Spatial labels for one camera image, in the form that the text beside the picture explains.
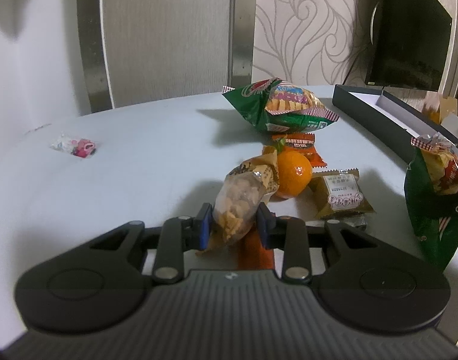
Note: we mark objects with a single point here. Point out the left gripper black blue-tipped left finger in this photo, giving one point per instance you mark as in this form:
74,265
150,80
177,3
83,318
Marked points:
101,283

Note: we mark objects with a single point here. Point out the black wall television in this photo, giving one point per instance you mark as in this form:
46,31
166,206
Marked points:
410,42

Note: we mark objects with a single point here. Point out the orange wrapper near gripper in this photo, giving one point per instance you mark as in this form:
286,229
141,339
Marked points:
252,255

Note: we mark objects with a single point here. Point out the orange snack packet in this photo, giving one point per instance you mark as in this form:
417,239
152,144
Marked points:
302,143

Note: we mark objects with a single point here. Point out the blue orange carton box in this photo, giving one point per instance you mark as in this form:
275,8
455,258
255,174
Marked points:
442,111

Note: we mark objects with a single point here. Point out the black tray box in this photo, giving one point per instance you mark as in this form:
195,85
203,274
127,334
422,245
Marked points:
388,118

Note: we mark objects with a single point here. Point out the orange mandarin fruit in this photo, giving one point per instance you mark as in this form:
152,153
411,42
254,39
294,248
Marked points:
294,171

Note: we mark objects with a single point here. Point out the green cracker bag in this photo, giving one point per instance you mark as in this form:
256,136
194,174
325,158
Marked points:
431,197
276,106

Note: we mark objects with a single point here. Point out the brown pastry packet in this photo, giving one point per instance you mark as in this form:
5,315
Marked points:
336,194

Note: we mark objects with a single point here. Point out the green cracker bag on table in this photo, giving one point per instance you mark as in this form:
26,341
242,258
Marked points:
276,106

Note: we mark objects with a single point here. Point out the clear brown cracker packet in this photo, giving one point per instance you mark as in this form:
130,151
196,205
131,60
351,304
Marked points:
248,185

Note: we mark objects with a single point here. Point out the pink white candy wrapper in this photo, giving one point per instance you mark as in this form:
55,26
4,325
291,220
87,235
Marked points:
78,147

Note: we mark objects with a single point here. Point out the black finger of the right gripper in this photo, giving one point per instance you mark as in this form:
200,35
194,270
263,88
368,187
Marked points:
445,205

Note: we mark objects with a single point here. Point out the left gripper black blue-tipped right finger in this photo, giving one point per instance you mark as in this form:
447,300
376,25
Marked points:
358,279

